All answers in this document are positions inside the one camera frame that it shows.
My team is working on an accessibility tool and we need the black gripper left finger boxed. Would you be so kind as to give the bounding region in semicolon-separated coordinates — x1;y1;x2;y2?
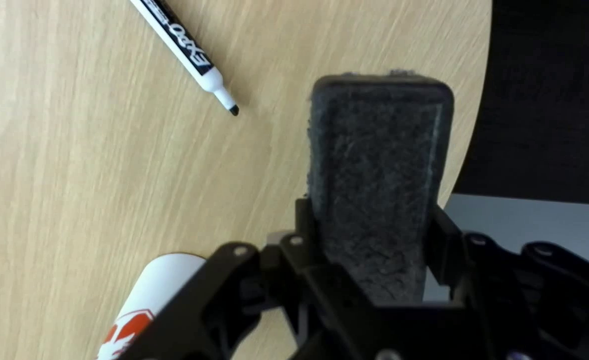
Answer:
117;197;376;360

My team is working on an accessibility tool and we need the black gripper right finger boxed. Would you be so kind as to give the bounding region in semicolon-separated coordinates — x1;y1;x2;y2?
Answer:
426;203;589;360

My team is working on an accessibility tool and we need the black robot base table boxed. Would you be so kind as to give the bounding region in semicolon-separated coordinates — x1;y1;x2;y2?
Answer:
440;192;589;277

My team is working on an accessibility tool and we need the white dry-erase marker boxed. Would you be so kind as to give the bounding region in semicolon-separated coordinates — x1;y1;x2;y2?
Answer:
131;0;242;118

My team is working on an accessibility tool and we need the white bottle red logo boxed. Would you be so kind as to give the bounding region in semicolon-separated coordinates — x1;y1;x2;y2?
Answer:
97;250;210;360

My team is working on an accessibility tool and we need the round wooden table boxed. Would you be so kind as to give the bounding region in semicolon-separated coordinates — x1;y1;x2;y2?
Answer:
0;0;496;360

